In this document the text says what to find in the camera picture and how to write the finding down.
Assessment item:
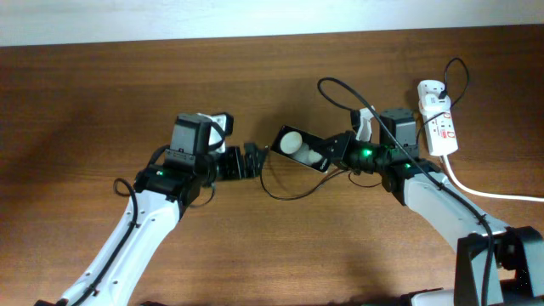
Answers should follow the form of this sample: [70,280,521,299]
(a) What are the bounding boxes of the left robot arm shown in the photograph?
[57,113,267,305]

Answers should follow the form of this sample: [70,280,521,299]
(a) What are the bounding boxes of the black USB charging cable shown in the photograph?
[258,57,470,201]

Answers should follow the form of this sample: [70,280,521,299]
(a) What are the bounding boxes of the white power strip cord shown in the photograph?
[439,154,544,203]

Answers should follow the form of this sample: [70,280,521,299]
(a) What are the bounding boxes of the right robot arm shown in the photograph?
[315,109,543,305]

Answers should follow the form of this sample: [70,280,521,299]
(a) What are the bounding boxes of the black smartphone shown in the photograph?
[270,125,331,173]

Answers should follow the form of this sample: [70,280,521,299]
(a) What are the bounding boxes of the right black camera cable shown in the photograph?
[317,76,496,306]

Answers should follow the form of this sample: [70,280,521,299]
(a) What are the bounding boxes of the left black camera cable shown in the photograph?
[80,121,229,298]

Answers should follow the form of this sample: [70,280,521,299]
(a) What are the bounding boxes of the white USB charger adapter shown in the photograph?
[419,93,451,116]

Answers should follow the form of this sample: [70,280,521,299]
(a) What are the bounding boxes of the black camera cable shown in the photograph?
[317,76,496,306]
[80,121,229,298]

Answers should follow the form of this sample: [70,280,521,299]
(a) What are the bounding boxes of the white power strip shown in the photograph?
[417,80,458,156]

